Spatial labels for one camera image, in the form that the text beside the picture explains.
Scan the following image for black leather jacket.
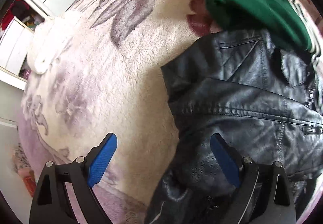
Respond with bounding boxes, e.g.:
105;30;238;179
145;30;322;223

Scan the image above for floral pink bed blanket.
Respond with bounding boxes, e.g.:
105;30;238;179
17;0;323;224

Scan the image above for green striped sweater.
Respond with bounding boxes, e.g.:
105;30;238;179
205;0;322;65

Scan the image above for white wardrobe cabinet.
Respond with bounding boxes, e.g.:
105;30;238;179
1;0;76;178

